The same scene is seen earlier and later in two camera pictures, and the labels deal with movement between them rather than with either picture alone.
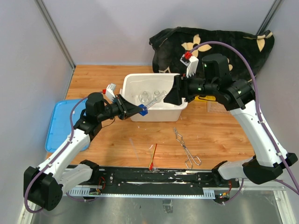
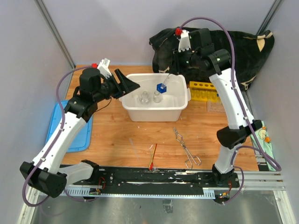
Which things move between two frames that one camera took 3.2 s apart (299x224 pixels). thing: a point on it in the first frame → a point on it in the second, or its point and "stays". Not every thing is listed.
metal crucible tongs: [188, 162] stays
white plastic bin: [151, 89] stays
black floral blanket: [168, 46] stays
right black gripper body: [193, 87] → [186, 59]
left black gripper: [129, 109] → [126, 85]
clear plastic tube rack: [216, 107] stays
